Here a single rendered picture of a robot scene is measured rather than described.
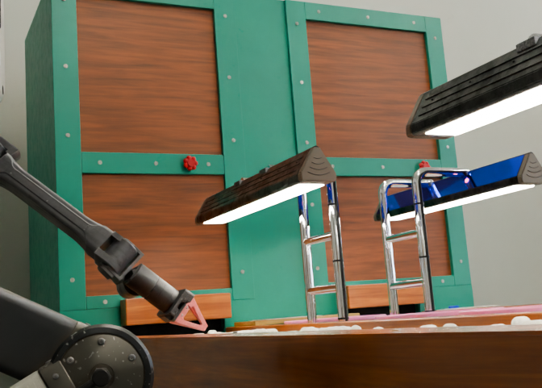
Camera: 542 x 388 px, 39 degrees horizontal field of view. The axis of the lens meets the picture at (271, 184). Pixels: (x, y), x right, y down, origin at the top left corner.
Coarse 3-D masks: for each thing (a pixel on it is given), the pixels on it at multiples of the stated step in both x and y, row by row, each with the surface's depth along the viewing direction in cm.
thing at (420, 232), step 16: (416, 176) 188; (432, 176) 190; (448, 176) 192; (464, 176) 194; (384, 192) 200; (416, 192) 187; (384, 208) 200; (416, 208) 186; (384, 224) 199; (416, 224) 186; (384, 240) 199; (400, 240) 194; (400, 288) 193; (432, 304) 182
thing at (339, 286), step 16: (336, 192) 177; (304, 208) 190; (336, 208) 175; (304, 224) 189; (336, 224) 175; (304, 240) 188; (320, 240) 181; (336, 240) 175; (304, 256) 188; (336, 256) 174; (304, 272) 187; (336, 272) 174; (320, 288) 180; (336, 288) 173
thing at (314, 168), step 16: (288, 160) 160; (304, 160) 151; (320, 160) 151; (256, 176) 174; (272, 176) 163; (288, 176) 154; (304, 176) 149; (320, 176) 150; (224, 192) 192; (240, 192) 178; (256, 192) 167; (272, 192) 161; (208, 208) 197; (224, 208) 184
